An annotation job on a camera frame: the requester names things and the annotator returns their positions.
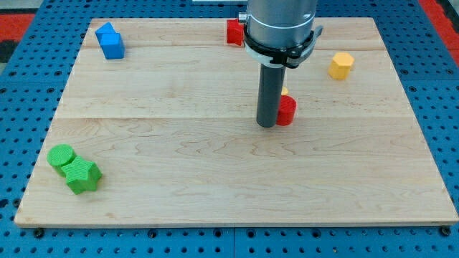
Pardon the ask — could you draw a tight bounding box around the red cylinder block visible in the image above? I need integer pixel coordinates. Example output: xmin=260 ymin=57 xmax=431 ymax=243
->
xmin=276 ymin=95 xmax=297 ymax=126

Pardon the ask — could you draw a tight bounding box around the yellow heart block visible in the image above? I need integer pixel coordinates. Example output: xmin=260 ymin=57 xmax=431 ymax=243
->
xmin=281 ymin=87 xmax=289 ymax=95

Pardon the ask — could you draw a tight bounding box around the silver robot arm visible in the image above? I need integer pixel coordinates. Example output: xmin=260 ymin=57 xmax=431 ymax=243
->
xmin=239 ymin=0 xmax=323 ymax=69

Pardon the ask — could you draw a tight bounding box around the red block at top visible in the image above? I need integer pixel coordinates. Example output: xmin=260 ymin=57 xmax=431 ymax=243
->
xmin=226 ymin=19 xmax=244 ymax=47

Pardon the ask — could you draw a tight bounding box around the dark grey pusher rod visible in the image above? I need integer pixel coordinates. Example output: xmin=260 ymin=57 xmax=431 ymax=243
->
xmin=256 ymin=64 xmax=285 ymax=128

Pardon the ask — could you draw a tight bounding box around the wooden board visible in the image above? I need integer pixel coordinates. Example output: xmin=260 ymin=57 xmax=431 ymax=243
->
xmin=14 ymin=18 xmax=458 ymax=229

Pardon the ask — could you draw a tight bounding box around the yellow hexagon block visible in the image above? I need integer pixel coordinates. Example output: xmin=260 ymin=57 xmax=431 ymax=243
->
xmin=328 ymin=52 xmax=355 ymax=80

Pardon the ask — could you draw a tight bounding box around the blue cube block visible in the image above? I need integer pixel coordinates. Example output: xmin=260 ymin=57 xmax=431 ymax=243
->
xmin=100 ymin=33 xmax=125 ymax=59

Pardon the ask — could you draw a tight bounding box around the green star block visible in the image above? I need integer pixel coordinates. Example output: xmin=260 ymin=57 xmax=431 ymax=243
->
xmin=62 ymin=156 xmax=102 ymax=195

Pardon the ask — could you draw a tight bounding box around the blue triangle block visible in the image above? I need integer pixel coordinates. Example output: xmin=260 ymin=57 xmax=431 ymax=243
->
xmin=95 ymin=22 xmax=115 ymax=42

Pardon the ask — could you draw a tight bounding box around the green cylinder block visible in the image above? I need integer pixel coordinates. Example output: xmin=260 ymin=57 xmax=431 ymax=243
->
xmin=47 ymin=144 xmax=76 ymax=177

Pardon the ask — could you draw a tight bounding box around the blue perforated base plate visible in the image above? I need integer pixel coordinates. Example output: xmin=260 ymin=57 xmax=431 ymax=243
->
xmin=1 ymin=0 xmax=458 ymax=257

